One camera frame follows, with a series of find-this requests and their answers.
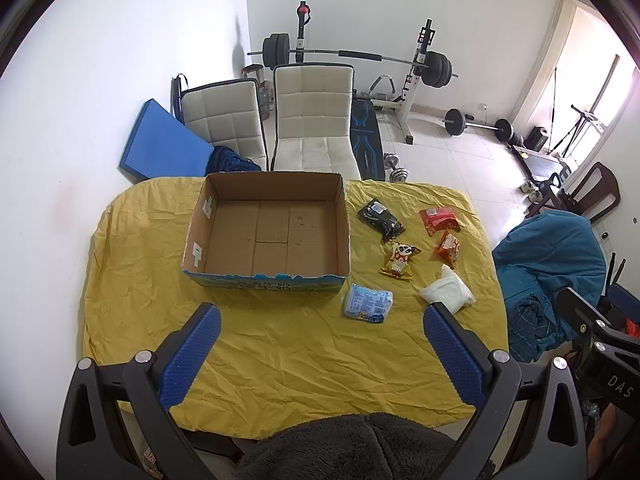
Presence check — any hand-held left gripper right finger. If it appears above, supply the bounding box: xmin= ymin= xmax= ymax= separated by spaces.
xmin=422 ymin=301 xmax=588 ymax=480

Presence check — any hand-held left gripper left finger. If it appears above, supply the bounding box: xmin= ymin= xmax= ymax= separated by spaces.
xmin=56 ymin=302 xmax=236 ymax=480

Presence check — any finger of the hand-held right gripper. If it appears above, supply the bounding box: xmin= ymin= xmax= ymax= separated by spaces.
xmin=554 ymin=287 xmax=608 ymax=361

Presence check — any white soft pouch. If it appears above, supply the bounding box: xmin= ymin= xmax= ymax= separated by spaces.
xmin=419 ymin=263 xmax=477 ymax=316

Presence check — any light blue tissue pack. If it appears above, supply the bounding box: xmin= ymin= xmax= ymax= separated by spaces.
xmin=343 ymin=283 xmax=394 ymax=323

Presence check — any orange snack packet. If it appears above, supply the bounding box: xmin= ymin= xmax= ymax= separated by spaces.
xmin=433 ymin=229 xmax=462 ymax=267

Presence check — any yellow snack packet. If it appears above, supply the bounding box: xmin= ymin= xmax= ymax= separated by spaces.
xmin=378 ymin=240 xmax=422 ymax=279

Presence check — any red snack packet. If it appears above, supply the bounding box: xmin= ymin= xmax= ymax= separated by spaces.
xmin=419 ymin=206 xmax=461 ymax=237

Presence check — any cardboard box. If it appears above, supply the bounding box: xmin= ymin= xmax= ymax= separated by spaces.
xmin=181 ymin=171 xmax=351 ymax=301

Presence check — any black snack packet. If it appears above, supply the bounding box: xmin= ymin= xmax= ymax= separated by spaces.
xmin=356 ymin=198 xmax=406 ymax=241

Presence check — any teal cloth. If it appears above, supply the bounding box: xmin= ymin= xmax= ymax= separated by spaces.
xmin=492 ymin=210 xmax=608 ymax=363

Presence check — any yellow tablecloth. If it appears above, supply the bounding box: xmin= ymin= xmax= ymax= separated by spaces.
xmin=82 ymin=176 xmax=511 ymax=438

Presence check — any dark wooden chair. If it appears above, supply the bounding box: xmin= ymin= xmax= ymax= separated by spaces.
xmin=525 ymin=162 xmax=621 ymax=226

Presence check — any dark fuzzy garment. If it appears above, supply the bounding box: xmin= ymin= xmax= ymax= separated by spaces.
xmin=232 ymin=411 xmax=458 ymax=480

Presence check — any black tripod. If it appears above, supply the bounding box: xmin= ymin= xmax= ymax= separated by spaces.
xmin=550 ymin=105 xmax=608 ymax=158

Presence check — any metal dumbbell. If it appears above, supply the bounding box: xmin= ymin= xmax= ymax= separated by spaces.
xmin=384 ymin=154 xmax=411 ymax=183

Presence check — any dark blue knitted cloth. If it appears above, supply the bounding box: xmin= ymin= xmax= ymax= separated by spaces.
xmin=207 ymin=146 xmax=262 ymax=176

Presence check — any short barbell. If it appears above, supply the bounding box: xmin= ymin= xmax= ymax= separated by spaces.
xmin=442 ymin=107 xmax=515 ymax=142

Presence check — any blue foam mat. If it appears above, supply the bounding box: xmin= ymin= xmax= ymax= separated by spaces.
xmin=118 ymin=99 xmax=216 ymax=183

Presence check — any black weight bench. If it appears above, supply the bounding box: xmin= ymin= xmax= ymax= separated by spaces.
xmin=349 ymin=97 xmax=387 ymax=182

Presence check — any white padded chair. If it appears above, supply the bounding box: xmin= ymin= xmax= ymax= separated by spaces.
xmin=270 ymin=62 xmax=362 ymax=181
xmin=179 ymin=79 xmax=268 ymax=171

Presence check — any black slim bag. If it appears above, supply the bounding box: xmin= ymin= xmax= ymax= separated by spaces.
xmin=170 ymin=74 xmax=188 ymax=121

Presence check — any long barbell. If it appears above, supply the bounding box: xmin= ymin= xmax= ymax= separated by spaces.
xmin=247 ymin=32 xmax=458 ymax=90

